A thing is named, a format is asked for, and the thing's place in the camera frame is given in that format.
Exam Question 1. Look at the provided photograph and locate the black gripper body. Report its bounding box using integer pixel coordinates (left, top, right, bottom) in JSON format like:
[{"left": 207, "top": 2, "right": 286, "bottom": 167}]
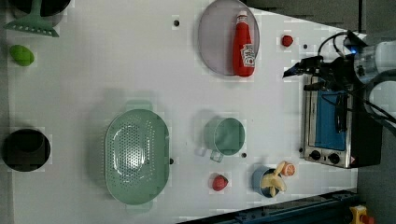
[{"left": 300, "top": 56, "right": 355, "bottom": 91}]

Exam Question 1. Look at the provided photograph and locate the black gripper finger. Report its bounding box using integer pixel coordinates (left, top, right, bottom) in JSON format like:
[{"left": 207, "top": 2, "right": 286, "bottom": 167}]
[
  {"left": 304, "top": 81, "right": 326, "bottom": 91},
  {"left": 283, "top": 63, "right": 302, "bottom": 78}
]

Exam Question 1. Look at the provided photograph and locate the red plush ketchup bottle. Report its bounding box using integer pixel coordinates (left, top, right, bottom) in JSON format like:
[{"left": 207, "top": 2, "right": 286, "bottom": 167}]
[{"left": 233, "top": 10, "right": 256, "bottom": 77}]

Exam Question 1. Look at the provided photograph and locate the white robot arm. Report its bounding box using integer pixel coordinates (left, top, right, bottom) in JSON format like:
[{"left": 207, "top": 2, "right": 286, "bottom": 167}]
[{"left": 283, "top": 31, "right": 395, "bottom": 134}]

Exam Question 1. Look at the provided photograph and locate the grey round plate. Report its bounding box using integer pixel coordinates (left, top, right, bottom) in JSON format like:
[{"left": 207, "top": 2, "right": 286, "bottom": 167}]
[{"left": 198, "top": 0, "right": 260, "bottom": 76}]

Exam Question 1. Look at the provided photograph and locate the red toy strawberry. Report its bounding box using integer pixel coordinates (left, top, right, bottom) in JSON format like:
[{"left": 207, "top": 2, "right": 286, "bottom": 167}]
[
  {"left": 212, "top": 175, "right": 228, "bottom": 191},
  {"left": 281, "top": 35, "right": 293, "bottom": 48}
]

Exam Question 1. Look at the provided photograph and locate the silver black toaster oven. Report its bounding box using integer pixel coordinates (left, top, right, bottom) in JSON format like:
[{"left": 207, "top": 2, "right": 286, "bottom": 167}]
[{"left": 301, "top": 91, "right": 382, "bottom": 169}]

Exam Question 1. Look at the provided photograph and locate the toy orange slice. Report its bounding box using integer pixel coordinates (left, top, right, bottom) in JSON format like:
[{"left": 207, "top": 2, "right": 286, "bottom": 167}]
[{"left": 281, "top": 162, "right": 295, "bottom": 176}]

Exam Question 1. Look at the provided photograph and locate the green mug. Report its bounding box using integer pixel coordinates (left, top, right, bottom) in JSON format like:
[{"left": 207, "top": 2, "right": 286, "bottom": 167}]
[{"left": 194, "top": 116, "right": 246, "bottom": 163}]

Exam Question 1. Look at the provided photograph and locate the peeled toy banana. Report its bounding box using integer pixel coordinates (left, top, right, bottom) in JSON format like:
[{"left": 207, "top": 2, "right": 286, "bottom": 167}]
[{"left": 261, "top": 161, "right": 287, "bottom": 197}]

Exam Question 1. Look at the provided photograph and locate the blue bowl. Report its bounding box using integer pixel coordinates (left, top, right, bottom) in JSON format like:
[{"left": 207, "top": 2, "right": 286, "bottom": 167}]
[{"left": 251, "top": 166, "right": 275, "bottom": 198}]

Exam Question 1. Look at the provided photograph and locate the yellow red emergency button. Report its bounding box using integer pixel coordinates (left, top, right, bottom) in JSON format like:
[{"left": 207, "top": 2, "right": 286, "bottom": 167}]
[{"left": 349, "top": 205, "right": 375, "bottom": 224}]

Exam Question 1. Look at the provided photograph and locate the green perforated colander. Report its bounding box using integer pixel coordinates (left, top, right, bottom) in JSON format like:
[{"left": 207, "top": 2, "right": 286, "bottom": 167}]
[{"left": 104, "top": 100, "right": 170, "bottom": 210}]

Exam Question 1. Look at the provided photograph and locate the green slotted spatula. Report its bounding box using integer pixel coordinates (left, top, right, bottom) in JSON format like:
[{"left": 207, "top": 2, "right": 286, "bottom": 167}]
[{"left": 4, "top": 0, "right": 59, "bottom": 37}]

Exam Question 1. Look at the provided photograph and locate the green toy lime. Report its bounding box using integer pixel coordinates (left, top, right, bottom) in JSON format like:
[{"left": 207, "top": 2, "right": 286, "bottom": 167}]
[{"left": 9, "top": 45, "right": 35, "bottom": 66}]

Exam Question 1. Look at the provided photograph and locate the black cup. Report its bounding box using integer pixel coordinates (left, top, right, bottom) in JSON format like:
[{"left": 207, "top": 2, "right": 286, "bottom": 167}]
[{"left": 1, "top": 129, "right": 51, "bottom": 172}]

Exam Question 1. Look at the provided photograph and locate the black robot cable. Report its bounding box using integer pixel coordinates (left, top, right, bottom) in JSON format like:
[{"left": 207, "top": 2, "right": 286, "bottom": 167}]
[{"left": 317, "top": 30, "right": 349, "bottom": 57}]

